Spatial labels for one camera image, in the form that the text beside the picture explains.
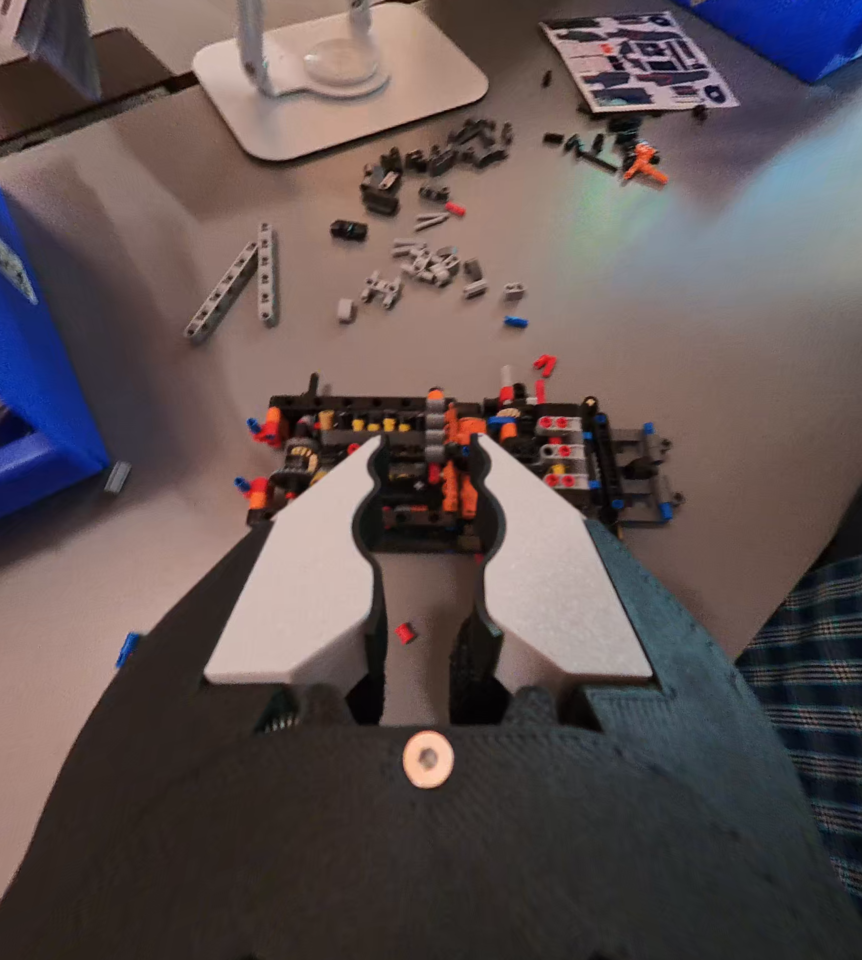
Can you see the pile of black lego pieces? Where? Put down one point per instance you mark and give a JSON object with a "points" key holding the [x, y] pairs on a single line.
{"points": [[446, 154]]}

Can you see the pile of grey lego pieces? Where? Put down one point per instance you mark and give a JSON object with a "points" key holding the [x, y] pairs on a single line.
{"points": [[423, 262]]}

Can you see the sticker sheet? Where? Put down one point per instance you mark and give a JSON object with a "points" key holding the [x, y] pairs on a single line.
{"points": [[641, 60]]}

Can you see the red lego connector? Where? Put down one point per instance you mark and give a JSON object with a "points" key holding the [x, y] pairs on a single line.
{"points": [[546, 364]]}

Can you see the long grey lego beam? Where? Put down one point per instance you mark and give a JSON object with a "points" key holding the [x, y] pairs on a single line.
{"points": [[267, 274], [222, 292]]}

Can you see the short grey lego beam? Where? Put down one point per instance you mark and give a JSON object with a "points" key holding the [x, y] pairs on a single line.
{"points": [[117, 478]]}

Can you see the scattered black lego pins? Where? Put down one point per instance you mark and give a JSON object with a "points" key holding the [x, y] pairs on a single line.
{"points": [[596, 146]]}

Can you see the orange lego piece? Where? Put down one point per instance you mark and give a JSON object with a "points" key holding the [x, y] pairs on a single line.
{"points": [[642, 161]]}

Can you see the black lego assembly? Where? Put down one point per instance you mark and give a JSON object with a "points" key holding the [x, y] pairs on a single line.
{"points": [[566, 450]]}

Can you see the blue plaid shirt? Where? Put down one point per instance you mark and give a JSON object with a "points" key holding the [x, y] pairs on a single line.
{"points": [[836, 675]]}

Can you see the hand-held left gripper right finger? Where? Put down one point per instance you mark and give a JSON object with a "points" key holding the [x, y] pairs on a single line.
{"points": [[558, 592]]}

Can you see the black and teal lego piece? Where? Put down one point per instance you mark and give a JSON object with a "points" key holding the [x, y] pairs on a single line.
{"points": [[348, 229]]}

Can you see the blue cardboard box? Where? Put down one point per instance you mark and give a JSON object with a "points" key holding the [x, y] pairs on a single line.
{"points": [[813, 37]]}

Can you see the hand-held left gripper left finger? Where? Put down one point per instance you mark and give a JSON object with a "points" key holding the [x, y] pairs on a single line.
{"points": [[303, 592]]}

